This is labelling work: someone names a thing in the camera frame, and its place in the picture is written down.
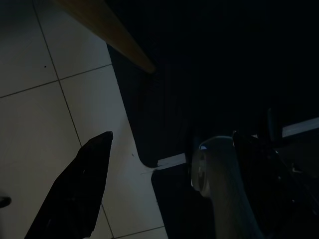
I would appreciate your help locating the black robot left foot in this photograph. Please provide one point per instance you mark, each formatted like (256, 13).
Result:
(189, 159)

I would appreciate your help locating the light wooden table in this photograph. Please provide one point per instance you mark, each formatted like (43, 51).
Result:
(112, 27)

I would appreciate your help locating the black floor mat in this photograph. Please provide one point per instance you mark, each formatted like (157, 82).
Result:
(172, 211)

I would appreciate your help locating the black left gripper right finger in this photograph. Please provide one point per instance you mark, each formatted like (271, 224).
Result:
(269, 194)

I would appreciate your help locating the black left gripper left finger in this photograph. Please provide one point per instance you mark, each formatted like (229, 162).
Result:
(74, 194)

